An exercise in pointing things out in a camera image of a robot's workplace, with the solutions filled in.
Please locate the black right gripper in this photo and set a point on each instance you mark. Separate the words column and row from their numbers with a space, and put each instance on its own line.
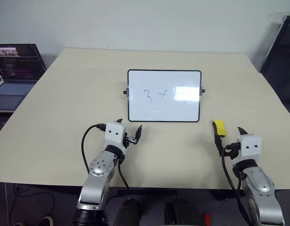
column 234, row 150

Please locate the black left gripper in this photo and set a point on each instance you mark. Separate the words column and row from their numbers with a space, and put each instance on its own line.
column 129, row 140

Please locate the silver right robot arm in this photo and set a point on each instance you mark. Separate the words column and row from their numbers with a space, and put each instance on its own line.
column 261, row 188

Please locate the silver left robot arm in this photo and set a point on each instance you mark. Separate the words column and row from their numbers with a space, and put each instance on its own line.
column 98, row 175

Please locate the yellow eraser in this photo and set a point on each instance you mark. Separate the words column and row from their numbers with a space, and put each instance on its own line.
column 220, row 127

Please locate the small black-framed whiteboard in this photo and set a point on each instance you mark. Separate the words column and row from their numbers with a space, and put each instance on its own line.
column 159, row 96

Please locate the small red object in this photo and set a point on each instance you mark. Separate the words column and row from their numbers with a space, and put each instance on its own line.
column 207, row 219

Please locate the dark rounded shape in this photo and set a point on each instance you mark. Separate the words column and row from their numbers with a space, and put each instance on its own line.
column 185, row 213
column 129, row 213

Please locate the black chair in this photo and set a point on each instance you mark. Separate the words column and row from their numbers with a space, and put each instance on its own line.
column 280, row 61

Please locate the dark shoe with white sole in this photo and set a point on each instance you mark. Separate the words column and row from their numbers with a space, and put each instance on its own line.
column 45, row 221

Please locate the open laptop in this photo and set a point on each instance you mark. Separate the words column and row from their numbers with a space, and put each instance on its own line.
column 15, row 70

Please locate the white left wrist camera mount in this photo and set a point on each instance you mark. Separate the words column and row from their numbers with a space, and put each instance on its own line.
column 115, row 135

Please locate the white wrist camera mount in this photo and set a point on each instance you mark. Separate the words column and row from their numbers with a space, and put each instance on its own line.
column 115, row 135
column 250, row 147

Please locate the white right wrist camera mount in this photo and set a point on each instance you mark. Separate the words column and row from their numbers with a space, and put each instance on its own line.
column 250, row 147

